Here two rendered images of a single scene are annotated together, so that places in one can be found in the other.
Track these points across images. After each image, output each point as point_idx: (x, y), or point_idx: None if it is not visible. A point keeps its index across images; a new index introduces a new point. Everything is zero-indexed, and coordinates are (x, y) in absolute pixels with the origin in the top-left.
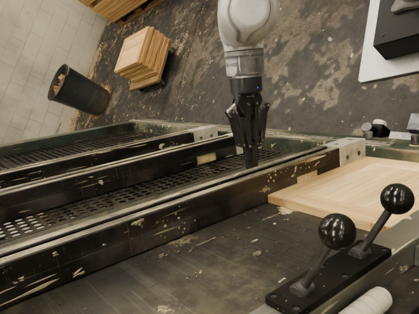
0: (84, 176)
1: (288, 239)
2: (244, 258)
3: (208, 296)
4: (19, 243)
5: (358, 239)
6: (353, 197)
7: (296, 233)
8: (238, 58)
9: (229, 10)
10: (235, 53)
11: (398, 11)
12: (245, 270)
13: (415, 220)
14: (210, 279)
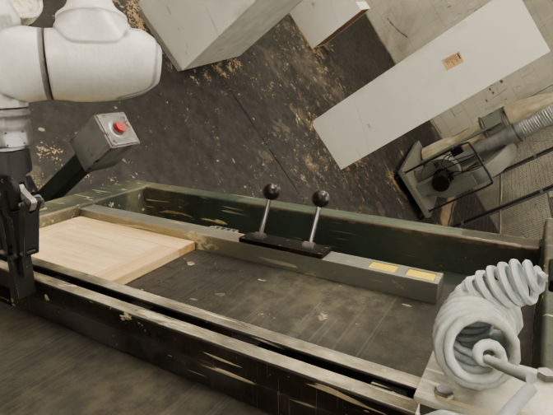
0: None
1: (192, 284)
2: (230, 298)
3: (295, 302)
4: (338, 385)
5: (192, 260)
6: (113, 257)
7: (179, 282)
8: (26, 118)
9: (156, 62)
10: (22, 111)
11: None
12: (253, 294)
13: (197, 230)
14: (271, 306)
